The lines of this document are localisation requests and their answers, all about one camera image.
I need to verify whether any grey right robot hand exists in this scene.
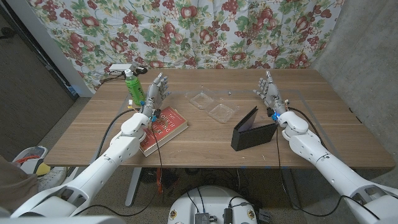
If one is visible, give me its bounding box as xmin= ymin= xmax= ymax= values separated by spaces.
xmin=253 ymin=70 xmax=289 ymax=116

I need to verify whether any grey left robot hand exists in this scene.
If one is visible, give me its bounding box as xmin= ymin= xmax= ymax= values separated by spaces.
xmin=141 ymin=72 xmax=171 ymax=118

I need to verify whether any black wallet case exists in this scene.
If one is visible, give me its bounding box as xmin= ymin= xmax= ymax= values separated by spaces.
xmin=230 ymin=106 xmax=279 ymax=152

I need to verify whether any green drink bottle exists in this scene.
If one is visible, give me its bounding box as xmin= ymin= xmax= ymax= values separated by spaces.
xmin=124 ymin=68 xmax=146 ymax=106

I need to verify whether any clear plastic clamshell container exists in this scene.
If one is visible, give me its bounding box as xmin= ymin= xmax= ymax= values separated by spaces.
xmin=185 ymin=89 xmax=239 ymax=124

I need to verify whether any red hardcover book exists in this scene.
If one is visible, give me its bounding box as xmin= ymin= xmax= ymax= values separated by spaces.
xmin=139 ymin=106 xmax=189 ymax=157

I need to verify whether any white power strip box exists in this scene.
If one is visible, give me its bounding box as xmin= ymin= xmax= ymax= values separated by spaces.
xmin=108 ymin=63 xmax=134 ymax=72

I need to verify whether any floral fruit print backdrop cloth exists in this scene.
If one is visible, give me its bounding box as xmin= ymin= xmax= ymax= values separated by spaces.
xmin=26 ymin=0 xmax=346 ymax=94

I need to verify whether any grey table leg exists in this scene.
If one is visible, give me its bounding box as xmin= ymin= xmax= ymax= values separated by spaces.
xmin=124 ymin=167 xmax=142 ymax=208
xmin=279 ymin=168 xmax=301 ymax=210

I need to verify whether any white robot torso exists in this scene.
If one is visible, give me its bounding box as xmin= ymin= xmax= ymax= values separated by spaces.
xmin=167 ymin=185 xmax=259 ymax=224

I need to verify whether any black adapter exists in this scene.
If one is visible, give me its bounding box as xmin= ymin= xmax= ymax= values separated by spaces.
xmin=223 ymin=207 xmax=234 ymax=224

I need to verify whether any grey hub box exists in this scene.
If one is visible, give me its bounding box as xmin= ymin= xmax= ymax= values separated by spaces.
xmin=195 ymin=212 xmax=211 ymax=224

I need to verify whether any white sneaker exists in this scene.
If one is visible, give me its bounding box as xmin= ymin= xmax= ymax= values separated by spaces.
xmin=37 ymin=166 xmax=68 ymax=192

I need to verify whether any yellow and black object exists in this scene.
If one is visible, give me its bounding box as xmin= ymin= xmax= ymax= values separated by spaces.
xmin=35 ymin=162 xmax=52 ymax=177

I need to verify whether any white bin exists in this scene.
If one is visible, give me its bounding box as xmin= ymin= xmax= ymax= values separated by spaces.
xmin=12 ymin=145 xmax=49 ymax=175

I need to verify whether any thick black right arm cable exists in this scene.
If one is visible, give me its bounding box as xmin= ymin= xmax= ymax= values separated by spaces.
xmin=287 ymin=106 xmax=329 ymax=150

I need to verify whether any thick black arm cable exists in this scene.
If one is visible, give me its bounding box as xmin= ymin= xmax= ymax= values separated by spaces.
xmin=95 ymin=108 xmax=139 ymax=161
xmin=287 ymin=106 xmax=329 ymax=150

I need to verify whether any dark power cable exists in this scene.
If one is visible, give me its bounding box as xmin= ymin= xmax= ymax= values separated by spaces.
xmin=99 ymin=70 xmax=128 ymax=85

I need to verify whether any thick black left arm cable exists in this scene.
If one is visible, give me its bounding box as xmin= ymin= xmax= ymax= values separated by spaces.
xmin=95 ymin=108 xmax=139 ymax=161

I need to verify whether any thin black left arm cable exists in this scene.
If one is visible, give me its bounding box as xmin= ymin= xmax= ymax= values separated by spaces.
xmin=73 ymin=123 xmax=164 ymax=218

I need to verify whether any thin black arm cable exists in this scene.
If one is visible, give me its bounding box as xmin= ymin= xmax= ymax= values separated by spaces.
xmin=73 ymin=123 xmax=164 ymax=218
xmin=275 ymin=124 xmax=382 ymax=220

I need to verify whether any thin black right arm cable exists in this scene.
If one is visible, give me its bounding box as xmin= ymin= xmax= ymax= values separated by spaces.
xmin=275 ymin=124 xmax=382 ymax=220

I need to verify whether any black door handle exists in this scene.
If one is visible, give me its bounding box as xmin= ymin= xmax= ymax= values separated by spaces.
xmin=0 ymin=27 xmax=16 ymax=40

